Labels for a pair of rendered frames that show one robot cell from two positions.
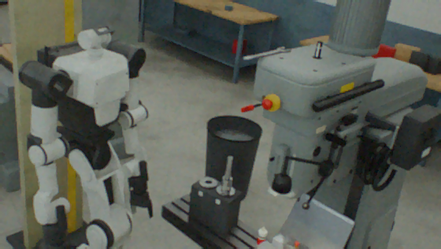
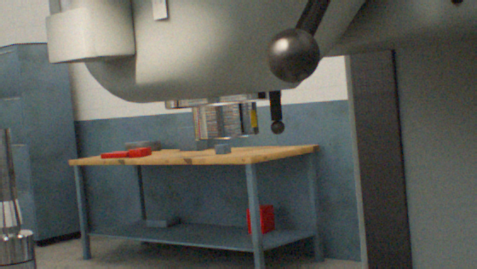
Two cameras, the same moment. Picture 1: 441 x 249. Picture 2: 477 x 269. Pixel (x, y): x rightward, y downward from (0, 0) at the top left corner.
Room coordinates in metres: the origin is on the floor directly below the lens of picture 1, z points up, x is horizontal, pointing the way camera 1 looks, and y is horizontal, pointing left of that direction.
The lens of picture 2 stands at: (1.22, -0.36, 1.31)
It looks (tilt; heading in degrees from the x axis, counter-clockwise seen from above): 3 degrees down; 3
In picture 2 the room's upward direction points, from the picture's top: 6 degrees counter-clockwise
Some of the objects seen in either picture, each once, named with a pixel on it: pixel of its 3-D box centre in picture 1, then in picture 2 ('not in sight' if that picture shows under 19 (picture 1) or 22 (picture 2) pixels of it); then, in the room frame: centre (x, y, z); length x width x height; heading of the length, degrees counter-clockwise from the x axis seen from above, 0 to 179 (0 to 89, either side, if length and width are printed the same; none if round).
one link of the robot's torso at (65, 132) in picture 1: (79, 142); not in sight; (1.87, 0.59, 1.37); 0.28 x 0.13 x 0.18; 62
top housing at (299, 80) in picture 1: (315, 76); not in sight; (1.80, -0.33, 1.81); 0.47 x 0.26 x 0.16; 139
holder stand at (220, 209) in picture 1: (214, 203); not in sight; (2.05, -0.02, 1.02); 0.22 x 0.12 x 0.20; 60
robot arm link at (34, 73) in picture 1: (42, 84); not in sight; (1.65, 0.65, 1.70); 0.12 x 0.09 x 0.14; 61
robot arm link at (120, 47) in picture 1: (126, 59); not in sight; (2.03, 0.44, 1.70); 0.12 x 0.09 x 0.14; 61
